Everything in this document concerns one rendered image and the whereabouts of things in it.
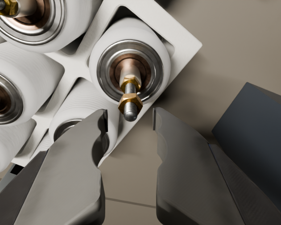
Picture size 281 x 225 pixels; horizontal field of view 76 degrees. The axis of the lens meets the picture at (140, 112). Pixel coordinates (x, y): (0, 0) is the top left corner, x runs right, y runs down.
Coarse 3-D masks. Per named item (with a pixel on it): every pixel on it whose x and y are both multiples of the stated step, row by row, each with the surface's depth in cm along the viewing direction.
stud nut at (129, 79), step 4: (128, 76) 17; (132, 76) 17; (124, 80) 17; (128, 80) 17; (132, 80) 17; (136, 80) 17; (124, 84) 17; (136, 84) 17; (120, 88) 17; (124, 88) 17; (136, 88) 17; (124, 92) 17; (136, 92) 18
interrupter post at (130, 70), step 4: (124, 68) 19; (128, 68) 19; (132, 68) 19; (136, 68) 20; (124, 72) 18; (128, 72) 18; (132, 72) 18; (136, 72) 18; (120, 76) 18; (124, 76) 18; (136, 76) 18; (120, 80) 18; (140, 80) 18; (120, 84) 18; (140, 84) 18
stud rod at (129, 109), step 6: (126, 84) 17; (132, 84) 17; (126, 90) 16; (132, 90) 16; (126, 108) 13; (132, 108) 13; (126, 114) 13; (132, 114) 13; (126, 120) 13; (132, 120) 13
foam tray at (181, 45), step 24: (120, 0) 23; (144, 0) 23; (96, 24) 24; (168, 24) 24; (72, 48) 29; (168, 48) 30; (192, 48) 26; (72, 72) 27; (48, 120) 32; (120, 120) 33; (24, 144) 38
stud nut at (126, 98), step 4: (124, 96) 14; (128, 96) 14; (132, 96) 14; (136, 96) 14; (120, 100) 14; (124, 100) 14; (128, 100) 14; (132, 100) 14; (136, 100) 14; (140, 100) 14; (120, 104) 14; (124, 104) 14; (136, 104) 14; (140, 104) 14; (120, 108) 14; (140, 108) 14
